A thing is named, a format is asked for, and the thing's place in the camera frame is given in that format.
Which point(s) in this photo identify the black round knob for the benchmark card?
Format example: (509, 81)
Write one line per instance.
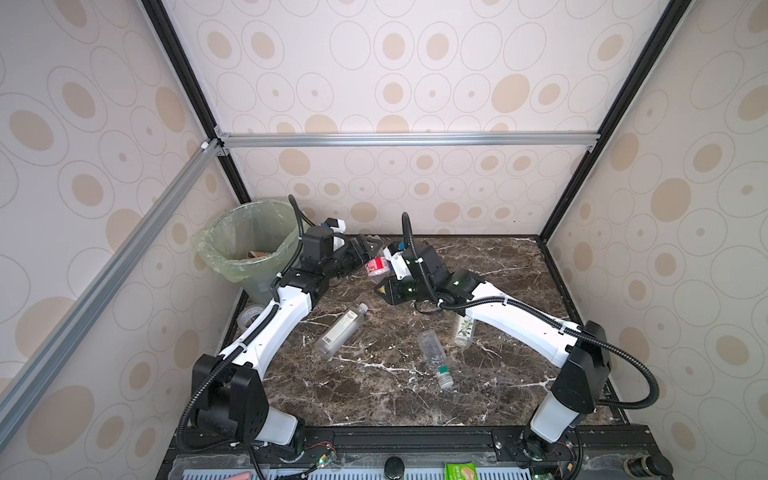
(394, 468)

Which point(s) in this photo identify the clear bottle white cap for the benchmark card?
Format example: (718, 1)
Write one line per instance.
(328, 344)

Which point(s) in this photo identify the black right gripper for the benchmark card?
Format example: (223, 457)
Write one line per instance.
(389, 287)

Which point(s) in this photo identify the green snack packet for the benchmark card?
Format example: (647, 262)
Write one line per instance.
(460, 471)

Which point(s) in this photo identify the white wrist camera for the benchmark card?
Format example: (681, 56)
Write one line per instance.
(393, 253)
(338, 227)

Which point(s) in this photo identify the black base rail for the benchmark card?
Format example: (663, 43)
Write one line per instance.
(590, 452)

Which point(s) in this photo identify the clear bottle green label grey cap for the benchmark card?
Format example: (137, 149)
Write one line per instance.
(465, 327)

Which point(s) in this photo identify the aluminium frame rail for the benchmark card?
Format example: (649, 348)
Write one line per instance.
(44, 366)
(426, 139)

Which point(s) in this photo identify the clear bottle red label yellow cap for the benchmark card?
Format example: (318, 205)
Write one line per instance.
(378, 268)

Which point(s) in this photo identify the clear bottle green neck band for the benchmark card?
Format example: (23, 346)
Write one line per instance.
(435, 358)

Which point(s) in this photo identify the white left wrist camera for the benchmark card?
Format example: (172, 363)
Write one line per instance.
(338, 227)

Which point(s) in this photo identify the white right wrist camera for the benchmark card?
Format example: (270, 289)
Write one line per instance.
(393, 253)

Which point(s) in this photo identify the green plastic bin liner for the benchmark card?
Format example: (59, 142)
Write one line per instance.
(240, 240)

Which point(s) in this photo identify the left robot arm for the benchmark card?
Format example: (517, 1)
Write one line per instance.
(228, 398)

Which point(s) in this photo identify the aluminium frame rail back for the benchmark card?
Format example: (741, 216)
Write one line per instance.
(426, 139)

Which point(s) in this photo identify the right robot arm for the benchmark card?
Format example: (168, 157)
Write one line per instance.
(420, 274)

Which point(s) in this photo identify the grey mesh waste bin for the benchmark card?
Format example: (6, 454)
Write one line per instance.
(258, 276)

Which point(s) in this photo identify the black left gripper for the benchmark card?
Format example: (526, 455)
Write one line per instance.
(365, 255)

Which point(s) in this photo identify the aluminium frame rail left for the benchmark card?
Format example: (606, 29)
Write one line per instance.
(44, 366)

